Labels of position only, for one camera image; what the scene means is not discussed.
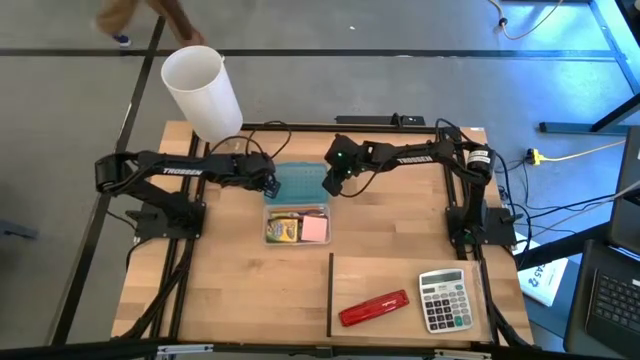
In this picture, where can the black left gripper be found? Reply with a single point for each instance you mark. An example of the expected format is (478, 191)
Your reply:
(255, 170)

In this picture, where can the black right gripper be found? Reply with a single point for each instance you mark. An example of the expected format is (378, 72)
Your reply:
(350, 160)

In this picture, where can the blue pencil box lid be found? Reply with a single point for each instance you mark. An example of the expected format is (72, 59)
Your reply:
(300, 182)

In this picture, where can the green yellow crayon box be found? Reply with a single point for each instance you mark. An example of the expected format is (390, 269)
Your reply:
(282, 231)

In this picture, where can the pink sticky note pad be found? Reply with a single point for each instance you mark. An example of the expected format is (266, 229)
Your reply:
(315, 229)

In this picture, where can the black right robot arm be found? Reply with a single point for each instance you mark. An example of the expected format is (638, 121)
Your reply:
(385, 150)

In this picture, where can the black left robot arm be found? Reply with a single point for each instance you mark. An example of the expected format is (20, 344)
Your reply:
(150, 162)

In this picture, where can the black power strip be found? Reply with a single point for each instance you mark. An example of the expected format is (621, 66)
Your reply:
(370, 120)

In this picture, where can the clear plastic pencil box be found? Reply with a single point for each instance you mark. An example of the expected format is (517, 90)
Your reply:
(264, 230)

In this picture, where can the white lamp with wooden base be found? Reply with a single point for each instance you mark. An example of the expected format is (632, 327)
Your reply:
(200, 95)

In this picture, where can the red stapler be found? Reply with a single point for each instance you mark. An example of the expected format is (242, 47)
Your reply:
(375, 307)

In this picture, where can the grey desk calculator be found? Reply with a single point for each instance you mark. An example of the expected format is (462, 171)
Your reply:
(445, 305)

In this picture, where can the person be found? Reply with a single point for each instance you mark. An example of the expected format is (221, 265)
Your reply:
(117, 15)

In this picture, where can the black desk leg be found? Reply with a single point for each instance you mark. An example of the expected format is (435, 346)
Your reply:
(560, 245)

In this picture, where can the white printed paper box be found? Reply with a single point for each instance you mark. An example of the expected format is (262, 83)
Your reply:
(542, 285)

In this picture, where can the dark grey stand foot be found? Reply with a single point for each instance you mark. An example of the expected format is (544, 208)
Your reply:
(15, 230)

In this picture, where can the black laptop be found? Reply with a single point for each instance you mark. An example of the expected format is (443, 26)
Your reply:
(615, 300)

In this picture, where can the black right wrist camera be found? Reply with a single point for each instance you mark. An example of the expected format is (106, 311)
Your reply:
(334, 182)

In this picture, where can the black aluminium table frame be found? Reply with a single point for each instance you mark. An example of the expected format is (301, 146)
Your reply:
(375, 128)

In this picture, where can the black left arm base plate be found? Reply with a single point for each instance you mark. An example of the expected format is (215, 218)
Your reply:
(145, 227)

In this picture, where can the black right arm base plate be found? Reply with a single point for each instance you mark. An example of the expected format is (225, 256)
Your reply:
(500, 230)

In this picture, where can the black frame beam with brackets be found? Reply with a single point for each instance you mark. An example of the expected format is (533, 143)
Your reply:
(250, 350)

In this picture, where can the black desk frame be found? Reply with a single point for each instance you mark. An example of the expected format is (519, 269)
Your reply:
(585, 128)

